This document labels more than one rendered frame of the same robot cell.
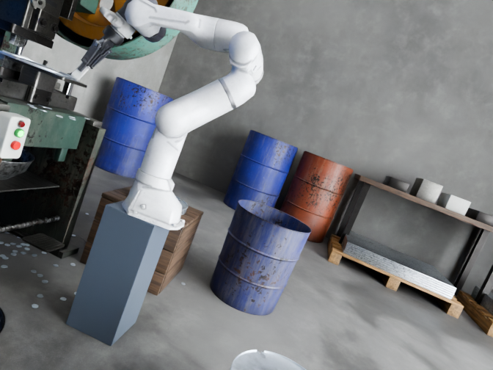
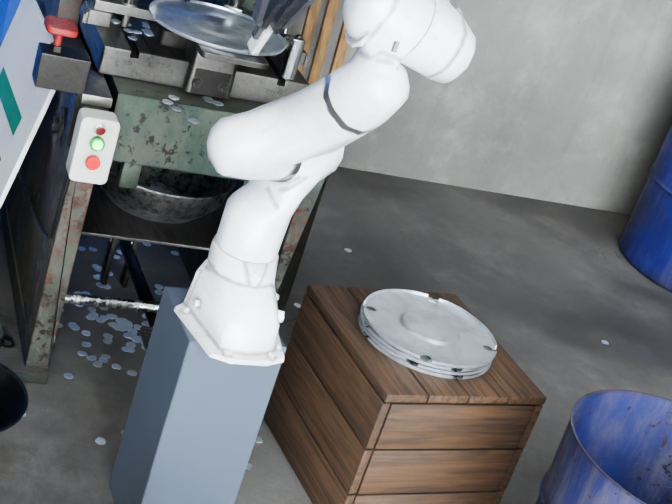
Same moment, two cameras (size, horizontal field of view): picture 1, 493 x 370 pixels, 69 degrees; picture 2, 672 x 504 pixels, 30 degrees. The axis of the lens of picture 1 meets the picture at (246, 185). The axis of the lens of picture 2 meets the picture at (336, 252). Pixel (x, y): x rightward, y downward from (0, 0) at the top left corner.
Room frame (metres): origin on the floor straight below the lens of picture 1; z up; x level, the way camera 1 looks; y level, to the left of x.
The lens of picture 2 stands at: (0.18, -1.35, 1.51)
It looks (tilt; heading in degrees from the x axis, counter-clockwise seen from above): 24 degrees down; 54
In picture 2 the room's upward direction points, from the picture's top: 19 degrees clockwise
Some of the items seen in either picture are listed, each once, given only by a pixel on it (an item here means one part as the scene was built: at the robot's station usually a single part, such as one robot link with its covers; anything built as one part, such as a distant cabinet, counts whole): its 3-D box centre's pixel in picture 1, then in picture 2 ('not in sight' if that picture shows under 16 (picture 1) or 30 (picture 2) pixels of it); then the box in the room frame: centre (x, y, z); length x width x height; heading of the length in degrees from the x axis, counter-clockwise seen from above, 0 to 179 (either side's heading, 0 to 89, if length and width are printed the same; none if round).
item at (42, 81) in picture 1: (44, 86); (215, 64); (1.35, 0.84, 0.72); 0.25 x 0.14 x 0.14; 80
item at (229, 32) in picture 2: (39, 65); (217, 26); (1.36, 0.89, 0.78); 0.29 x 0.29 x 0.01
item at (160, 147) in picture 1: (168, 139); (283, 182); (1.25, 0.31, 0.71); 0.18 x 0.11 x 0.25; 10
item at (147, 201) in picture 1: (159, 197); (242, 294); (1.21, 0.26, 0.52); 0.22 x 0.19 x 0.14; 83
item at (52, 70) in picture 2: not in sight; (56, 93); (1.03, 0.84, 0.62); 0.10 x 0.06 x 0.20; 170
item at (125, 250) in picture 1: (122, 268); (193, 419); (1.21, 0.31, 0.23); 0.18 x 0.18 x 0.45; 83
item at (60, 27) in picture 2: not in sight; (57, 41); (1.02, 0.85, 0.72); 0.07 x 0.06 x 0.08; 80
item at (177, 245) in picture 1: (146, 234); (398, 407); (1.74, 0.38, 0.18); 0.40 x 0.38 x 0.35; 86
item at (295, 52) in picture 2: (69, 83); (292, 56); (1.53, 0.86, 0.75); 0.03 x 0.03 x 0.10; 80
